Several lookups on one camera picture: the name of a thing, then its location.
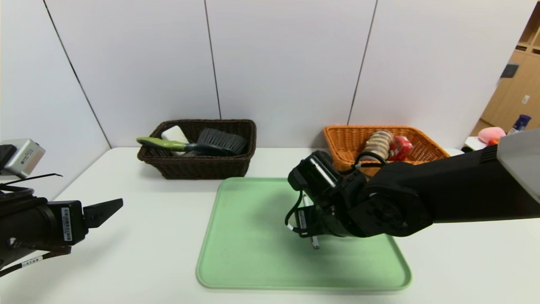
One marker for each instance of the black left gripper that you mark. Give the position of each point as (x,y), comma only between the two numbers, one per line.
(67,222)

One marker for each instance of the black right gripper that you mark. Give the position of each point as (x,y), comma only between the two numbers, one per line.
(303,220)

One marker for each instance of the white pen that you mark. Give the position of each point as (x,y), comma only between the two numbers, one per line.
(315,242)

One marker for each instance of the white sponge block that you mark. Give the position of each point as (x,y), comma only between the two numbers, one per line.
(175,134)

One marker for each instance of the red-wrapped cookie pack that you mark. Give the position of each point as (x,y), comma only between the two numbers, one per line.
(401,147)

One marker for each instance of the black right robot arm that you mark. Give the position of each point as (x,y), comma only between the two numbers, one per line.
(443,190)

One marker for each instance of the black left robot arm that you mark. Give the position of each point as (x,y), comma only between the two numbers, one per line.
(21,228)

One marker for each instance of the orange wicker basket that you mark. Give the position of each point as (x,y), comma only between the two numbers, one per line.
(341,147)

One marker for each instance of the dark brown wicker basket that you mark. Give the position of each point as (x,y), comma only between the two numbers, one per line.
(202,166)

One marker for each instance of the light green plastic tray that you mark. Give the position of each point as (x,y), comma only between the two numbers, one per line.
(253,253)

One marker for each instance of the white side table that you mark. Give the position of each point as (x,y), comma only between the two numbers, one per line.
(479,143)

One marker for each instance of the red apple toy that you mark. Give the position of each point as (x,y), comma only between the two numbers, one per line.
(493,142)

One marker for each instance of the pink peach toy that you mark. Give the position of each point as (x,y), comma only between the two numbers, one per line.
(490,134)

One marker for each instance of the wooden cabinet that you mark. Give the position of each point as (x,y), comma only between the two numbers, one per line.
(521,93)

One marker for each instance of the grey box on cabinet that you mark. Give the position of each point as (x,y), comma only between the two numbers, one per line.
(509,70)

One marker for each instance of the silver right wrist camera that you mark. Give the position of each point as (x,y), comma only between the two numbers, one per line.
(314,175)

